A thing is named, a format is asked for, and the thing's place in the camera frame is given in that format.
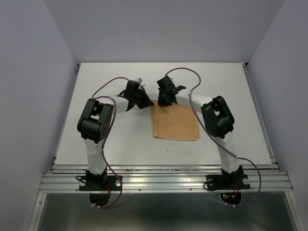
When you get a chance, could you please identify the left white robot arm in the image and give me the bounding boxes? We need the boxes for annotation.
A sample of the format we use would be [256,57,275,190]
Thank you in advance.
[77,78,154,190]

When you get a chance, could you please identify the orange cloth napkin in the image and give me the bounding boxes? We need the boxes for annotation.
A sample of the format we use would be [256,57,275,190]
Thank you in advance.
[151,100,201,141]

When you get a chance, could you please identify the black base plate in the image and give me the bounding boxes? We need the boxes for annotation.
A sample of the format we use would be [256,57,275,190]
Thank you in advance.
[203,174,250,192]
[76,175,122,192]

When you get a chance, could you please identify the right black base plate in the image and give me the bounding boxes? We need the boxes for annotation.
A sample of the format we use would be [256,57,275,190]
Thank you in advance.
[203,174,250,192]

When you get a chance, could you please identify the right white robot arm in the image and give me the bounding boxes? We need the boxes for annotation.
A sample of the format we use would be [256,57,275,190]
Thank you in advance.
[157,76,243,188]

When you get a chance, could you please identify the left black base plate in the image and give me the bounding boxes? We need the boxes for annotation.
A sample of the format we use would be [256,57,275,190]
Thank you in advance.
[76,175,122,192]

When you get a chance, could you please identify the aluminium frame rail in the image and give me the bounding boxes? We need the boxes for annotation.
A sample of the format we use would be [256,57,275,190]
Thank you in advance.
[39,163,293,193]

